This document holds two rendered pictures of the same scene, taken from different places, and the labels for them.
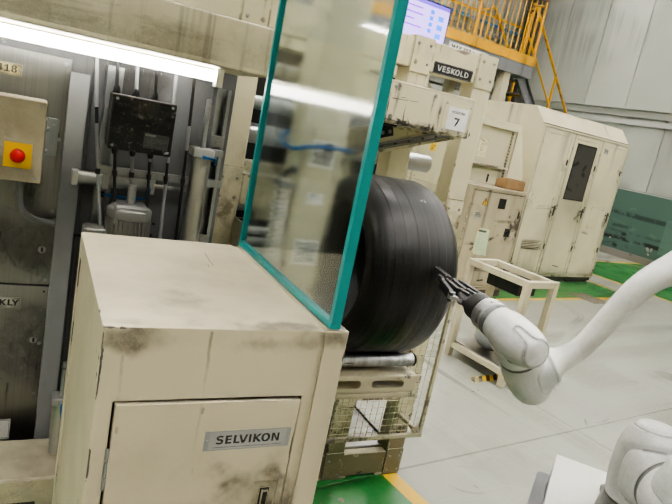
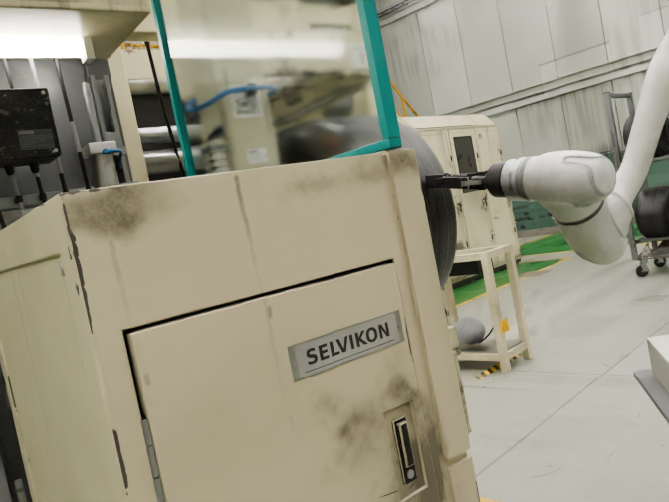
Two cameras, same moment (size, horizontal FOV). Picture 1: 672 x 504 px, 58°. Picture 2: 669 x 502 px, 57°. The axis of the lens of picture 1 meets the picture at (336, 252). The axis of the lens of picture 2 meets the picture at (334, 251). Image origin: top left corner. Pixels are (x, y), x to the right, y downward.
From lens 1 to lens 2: 0.52 m
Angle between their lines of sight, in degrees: 12
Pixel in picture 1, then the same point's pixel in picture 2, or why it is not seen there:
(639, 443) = not seen: outside the picture
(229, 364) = (280, 226)
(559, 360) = (621, 190)
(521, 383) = (596, 232)
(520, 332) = (573, 160)
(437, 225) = (404, 135)
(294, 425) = (401, 306)
